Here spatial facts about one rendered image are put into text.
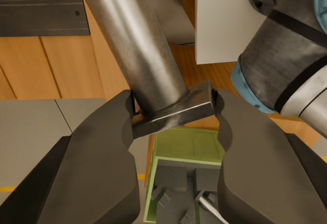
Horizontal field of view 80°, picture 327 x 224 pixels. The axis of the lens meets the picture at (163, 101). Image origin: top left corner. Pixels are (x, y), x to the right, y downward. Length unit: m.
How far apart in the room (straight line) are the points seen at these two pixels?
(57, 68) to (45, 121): 1.47
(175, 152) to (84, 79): 0.37
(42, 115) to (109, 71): 1.53
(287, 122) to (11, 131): 2.21
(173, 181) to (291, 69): 0.63
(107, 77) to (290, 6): 0.43
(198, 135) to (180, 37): 0.84
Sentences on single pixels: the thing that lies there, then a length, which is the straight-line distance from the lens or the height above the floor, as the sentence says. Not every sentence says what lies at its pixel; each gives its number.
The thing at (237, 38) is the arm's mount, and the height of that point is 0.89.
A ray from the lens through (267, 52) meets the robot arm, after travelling 0.37.
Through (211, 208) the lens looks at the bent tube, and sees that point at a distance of 0.87.
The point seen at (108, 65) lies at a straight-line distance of 0.55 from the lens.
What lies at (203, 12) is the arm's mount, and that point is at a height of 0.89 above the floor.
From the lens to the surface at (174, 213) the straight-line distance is 0.87.
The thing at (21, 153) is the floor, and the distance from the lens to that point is 2.53.
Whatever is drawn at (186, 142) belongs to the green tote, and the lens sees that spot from 0.72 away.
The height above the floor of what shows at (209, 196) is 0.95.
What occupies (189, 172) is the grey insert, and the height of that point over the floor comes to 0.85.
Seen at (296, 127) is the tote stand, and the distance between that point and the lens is 0.95.
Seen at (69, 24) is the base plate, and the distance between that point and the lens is 0.55.
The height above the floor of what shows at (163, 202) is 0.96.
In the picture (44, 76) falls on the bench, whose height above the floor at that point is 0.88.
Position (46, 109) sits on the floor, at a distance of 1.99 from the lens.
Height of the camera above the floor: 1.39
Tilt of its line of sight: 57 degrees down
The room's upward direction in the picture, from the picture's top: 179 degrees counter-clockwise
